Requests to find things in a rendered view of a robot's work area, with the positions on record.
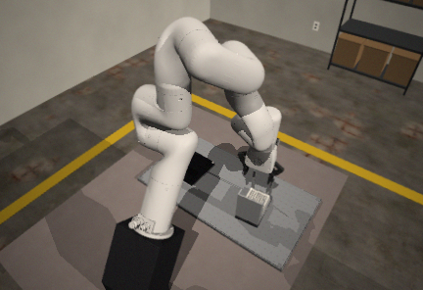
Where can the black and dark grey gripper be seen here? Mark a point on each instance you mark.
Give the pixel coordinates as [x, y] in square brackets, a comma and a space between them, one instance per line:
[264, 162]

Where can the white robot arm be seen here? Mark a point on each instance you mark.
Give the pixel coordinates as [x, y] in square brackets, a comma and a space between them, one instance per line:
[162, 126]

